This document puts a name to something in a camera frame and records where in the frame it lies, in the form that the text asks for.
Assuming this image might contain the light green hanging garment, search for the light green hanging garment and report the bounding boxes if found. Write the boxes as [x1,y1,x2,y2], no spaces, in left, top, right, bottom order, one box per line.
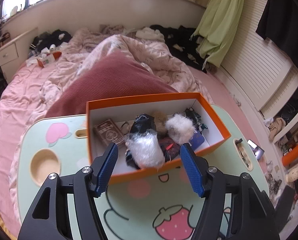
[191,0,252,68]

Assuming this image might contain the white dotted cup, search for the white dotted cup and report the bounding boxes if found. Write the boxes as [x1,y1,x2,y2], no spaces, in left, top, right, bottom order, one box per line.
[286,166,298,183]

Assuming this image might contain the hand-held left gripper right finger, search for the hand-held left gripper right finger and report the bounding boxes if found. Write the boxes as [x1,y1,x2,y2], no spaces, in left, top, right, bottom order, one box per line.
[179,143,281,240]

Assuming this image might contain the brown fluffy scrunchie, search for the brown fluffy scrunchie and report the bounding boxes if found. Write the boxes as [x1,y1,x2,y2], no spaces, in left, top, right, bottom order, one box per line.
[153,111,168,133]

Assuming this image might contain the orange bottle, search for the orange bottle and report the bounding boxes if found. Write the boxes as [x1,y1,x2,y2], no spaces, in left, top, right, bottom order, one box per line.
[282,141,298,167]

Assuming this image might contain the white garment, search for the white garment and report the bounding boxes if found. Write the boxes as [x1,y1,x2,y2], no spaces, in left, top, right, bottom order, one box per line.
[135,27,166,42]

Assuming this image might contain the grey fluffy pompom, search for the grey fluffy pompom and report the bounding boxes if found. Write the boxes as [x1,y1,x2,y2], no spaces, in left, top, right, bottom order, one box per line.
[165,114,197,144]

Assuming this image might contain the beige crumpled clothes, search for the beige crumpled clothes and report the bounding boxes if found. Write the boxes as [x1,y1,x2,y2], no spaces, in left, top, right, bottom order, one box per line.
[99,24,126,34]

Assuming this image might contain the green cartoon lap desk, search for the green cartoon lap desk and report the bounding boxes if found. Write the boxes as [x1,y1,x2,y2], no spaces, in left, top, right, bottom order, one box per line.
[16,104,269,240]

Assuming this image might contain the dark green toy car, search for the dark green toy car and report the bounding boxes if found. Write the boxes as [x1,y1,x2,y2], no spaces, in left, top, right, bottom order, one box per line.
[183,107,202,120]

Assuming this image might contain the blue tin box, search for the blue tin box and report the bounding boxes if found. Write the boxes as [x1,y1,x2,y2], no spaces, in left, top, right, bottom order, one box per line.
[189,131,206,150]

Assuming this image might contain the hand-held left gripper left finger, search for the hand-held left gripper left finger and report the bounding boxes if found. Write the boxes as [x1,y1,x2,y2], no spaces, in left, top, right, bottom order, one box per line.
[18,142,119,240]

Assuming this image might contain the clear plastic wrap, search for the clear plastic wrap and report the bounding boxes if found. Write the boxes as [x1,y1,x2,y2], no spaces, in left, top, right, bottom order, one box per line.
[125,129,166,169]

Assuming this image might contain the white bedside desk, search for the white bedside desk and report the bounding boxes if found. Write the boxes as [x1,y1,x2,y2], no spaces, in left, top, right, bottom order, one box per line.
[0,27,38,80]

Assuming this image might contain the white slatted panel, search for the white slatted panel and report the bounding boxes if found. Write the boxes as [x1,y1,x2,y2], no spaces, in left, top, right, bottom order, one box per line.
[218,0,298,112]

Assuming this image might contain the black shiny pouch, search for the black shiny pouch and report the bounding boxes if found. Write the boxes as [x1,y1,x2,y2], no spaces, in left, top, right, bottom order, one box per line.
[126,113,156,140]

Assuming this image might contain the red ribbed pillow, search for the red ribbed pillow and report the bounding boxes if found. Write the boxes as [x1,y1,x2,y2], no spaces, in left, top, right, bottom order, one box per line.
[45,50,179,119]

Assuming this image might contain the orange cardboard box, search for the orange cardboard box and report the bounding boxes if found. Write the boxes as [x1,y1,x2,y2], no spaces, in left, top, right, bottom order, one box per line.
[86,92,231,185]

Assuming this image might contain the small black clothes pile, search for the small black clothes pile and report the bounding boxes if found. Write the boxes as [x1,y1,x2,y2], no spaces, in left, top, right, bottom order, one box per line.
[30,29,73,53]

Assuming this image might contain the large black clothes pile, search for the large black clothes pile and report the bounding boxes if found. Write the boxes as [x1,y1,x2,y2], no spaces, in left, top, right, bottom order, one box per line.
[150,24,214,74]

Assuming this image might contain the teal toy car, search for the teal toy car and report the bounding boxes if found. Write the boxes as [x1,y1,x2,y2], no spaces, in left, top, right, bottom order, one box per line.
[195,119,209,132]

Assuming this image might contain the black hanging garment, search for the black hanging garment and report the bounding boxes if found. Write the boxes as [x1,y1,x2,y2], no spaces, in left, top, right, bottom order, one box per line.
[255,0,298,70]

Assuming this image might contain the black smartphone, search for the black smartphone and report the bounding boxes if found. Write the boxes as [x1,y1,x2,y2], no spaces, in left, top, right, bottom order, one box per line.
[248,139,264,160]

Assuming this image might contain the pink floral duvet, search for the pink floral duvet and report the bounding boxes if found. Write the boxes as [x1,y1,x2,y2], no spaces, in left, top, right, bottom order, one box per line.
[39,29,209,105]

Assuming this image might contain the beige crumpled cloth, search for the beige crumpled cloth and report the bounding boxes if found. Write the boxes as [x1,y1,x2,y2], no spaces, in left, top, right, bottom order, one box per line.
[268,117,286,142]

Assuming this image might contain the brown card box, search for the brown card box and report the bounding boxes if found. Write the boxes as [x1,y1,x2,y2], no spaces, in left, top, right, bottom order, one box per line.
[93,119,126,146]

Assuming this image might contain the red and white carton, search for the red and white carton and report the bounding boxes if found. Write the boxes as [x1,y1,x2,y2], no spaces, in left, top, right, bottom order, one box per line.
[36,51,62,68]

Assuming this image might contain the black lace-trimmed cloth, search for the black lace-trimmed cloth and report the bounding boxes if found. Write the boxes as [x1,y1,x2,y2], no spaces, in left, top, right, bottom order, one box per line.
[160,137,183,162]

